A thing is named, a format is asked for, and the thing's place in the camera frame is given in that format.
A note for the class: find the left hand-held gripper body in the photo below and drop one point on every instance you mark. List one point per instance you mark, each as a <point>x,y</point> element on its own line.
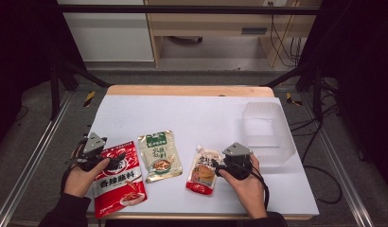
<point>94,143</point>

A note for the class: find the person's left hand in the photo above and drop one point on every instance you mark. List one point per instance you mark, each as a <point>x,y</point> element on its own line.
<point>80,181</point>

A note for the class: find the black curtain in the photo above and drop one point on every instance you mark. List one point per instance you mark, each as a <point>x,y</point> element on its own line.
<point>359,63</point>
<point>21,47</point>

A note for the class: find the light wooden desk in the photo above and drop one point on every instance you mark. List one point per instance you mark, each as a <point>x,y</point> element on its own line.
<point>214,23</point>

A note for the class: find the black horizontal frame bar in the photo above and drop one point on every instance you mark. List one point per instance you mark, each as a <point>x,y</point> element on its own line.
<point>182,9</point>

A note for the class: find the white red spouted pouch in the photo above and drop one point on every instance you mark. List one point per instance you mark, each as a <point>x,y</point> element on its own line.
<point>201,173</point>

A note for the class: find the beige green-topped pouch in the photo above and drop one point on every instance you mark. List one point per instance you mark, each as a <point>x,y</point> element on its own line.
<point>160,154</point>

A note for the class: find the person's right hand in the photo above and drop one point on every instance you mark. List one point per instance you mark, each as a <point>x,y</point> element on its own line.
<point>250,189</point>

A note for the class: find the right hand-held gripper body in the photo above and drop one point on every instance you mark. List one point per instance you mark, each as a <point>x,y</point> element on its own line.
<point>238,164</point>

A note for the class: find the yellow black tape strip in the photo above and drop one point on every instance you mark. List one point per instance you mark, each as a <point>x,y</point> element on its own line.
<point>291,99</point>
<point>89,98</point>

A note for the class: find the wooden table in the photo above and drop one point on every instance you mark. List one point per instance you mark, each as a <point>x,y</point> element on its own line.
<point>182,90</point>

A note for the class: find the white table sheet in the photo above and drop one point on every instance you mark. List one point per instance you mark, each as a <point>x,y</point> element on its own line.
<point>189,119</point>

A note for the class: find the red seasoning packet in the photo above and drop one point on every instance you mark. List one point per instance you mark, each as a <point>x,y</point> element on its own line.
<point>119,189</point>

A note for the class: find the white cabinet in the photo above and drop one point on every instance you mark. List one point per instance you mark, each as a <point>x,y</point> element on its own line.
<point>110,34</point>

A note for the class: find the clear plastic container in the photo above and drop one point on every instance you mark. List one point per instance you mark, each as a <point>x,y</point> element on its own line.
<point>268,132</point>

